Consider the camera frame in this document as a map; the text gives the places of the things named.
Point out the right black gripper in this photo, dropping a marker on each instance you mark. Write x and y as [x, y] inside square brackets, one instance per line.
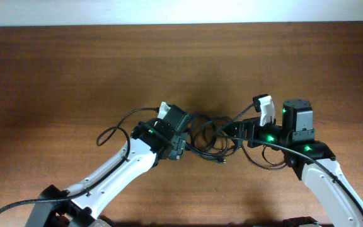
[242, 128]

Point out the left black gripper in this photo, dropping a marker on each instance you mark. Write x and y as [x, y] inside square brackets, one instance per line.
[179, 144]

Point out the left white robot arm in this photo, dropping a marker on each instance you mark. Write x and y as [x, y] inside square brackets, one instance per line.
[81, 204]

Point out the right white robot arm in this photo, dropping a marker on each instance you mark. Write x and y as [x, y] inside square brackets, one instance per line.
[313, 161]

